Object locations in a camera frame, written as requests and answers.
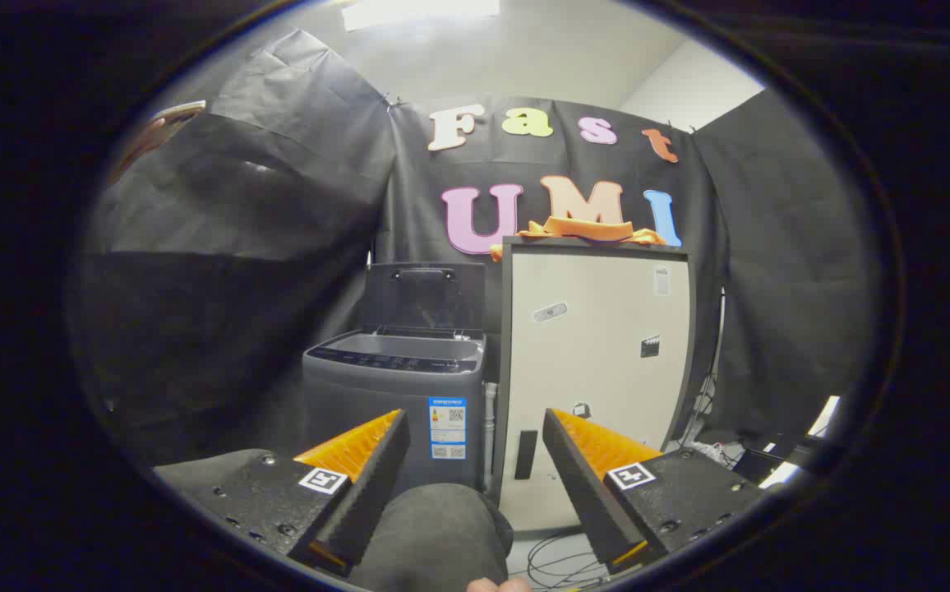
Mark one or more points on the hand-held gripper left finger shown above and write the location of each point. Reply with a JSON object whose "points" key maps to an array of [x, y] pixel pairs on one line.
{"points": [[360, 501]]}

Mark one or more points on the black backdrop cloth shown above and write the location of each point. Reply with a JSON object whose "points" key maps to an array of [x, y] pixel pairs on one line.
{"points": [[278, 205]]}

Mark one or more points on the white cabinet with dark frame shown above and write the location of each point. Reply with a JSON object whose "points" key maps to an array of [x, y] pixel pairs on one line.
{"points": [[598, 362]]}

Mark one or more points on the grey washing machine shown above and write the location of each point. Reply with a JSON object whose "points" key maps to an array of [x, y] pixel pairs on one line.
{"points": [[376, 395]]}

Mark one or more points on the person's leg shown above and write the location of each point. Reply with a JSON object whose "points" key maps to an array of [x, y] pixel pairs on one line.
{"points": [[434, 534]]}

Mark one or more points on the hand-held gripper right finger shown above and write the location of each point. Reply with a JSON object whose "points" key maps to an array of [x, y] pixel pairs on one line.
{"points": [[586, 493]]}

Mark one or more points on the orange shirt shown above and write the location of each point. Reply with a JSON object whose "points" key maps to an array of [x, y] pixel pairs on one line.
{"points": [[586, 230]]}

